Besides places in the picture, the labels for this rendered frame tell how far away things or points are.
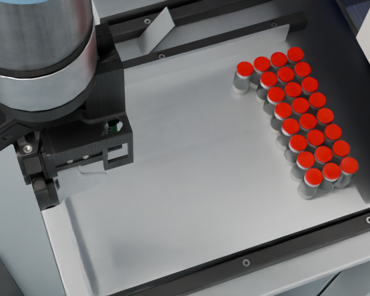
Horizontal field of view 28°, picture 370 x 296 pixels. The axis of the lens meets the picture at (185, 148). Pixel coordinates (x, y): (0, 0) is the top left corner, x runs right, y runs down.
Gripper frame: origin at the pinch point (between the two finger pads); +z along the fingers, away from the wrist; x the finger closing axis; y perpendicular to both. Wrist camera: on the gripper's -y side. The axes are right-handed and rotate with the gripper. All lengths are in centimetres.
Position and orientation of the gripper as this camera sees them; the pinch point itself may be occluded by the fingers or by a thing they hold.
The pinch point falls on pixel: (43, 191)
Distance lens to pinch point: 64.8
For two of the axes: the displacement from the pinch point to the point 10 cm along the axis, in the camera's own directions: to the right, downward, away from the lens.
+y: 9.4, -2.8, 1.9
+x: -3.3, -8.6, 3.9
